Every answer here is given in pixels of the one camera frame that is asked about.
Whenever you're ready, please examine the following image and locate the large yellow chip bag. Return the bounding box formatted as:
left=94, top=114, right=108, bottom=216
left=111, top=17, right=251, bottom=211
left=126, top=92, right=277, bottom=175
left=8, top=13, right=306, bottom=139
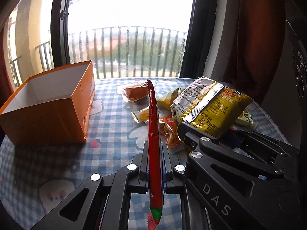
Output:
left=158, top=77, right=253, bottom=138

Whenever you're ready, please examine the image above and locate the red orange snack packet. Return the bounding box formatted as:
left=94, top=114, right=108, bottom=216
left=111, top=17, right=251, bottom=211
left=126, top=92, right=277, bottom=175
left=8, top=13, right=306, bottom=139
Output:
left=159, top=115, right=181, bottom=149

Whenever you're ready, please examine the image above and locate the pale yellow small snack packet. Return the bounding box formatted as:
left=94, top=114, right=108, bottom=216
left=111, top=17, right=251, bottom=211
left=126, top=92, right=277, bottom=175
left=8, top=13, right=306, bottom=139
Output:
left=235, top=109, right=254, bottom=127

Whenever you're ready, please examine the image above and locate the blue checked bear tablecloth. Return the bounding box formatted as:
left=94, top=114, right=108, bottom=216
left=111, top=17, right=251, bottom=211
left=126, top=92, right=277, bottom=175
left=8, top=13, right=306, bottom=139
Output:
left=1, top=77, right=289, bottom=229

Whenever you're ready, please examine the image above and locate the small yellow-filled clear packet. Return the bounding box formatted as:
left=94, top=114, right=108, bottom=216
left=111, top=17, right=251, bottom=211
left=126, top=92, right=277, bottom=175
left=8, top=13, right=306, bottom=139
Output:
left=131, top=106, right=149, bottom=123

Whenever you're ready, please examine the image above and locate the dark red curtain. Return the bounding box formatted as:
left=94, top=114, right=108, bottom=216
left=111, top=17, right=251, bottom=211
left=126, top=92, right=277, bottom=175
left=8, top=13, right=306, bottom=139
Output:
left=224, top=0, right=286, bottom=102

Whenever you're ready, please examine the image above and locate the black patterned device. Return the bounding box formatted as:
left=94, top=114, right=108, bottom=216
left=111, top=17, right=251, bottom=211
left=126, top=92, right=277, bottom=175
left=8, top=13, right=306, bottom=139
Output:
left=286, top=20, right=306, bottom=99

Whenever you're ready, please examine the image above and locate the orange cardboard box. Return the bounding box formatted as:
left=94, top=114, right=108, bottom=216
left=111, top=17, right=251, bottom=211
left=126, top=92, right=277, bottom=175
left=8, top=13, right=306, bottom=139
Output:
left=1, top=61, right=95, bottom=147

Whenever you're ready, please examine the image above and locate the orange clear-wrapped pastry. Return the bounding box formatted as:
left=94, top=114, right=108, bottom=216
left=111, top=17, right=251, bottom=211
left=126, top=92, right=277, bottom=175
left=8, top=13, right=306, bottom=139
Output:
left=122, top=82, right=148, bottom=102

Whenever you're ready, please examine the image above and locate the black balcony railing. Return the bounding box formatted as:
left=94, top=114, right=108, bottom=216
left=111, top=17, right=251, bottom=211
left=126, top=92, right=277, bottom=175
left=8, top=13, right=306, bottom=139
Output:
left=67, top=25, right=188, bottom=79

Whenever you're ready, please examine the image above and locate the black window frame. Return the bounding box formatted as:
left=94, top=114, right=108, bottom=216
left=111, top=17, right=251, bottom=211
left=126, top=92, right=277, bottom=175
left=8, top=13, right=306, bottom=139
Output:
left=50, top=0, right=209, bottom=77

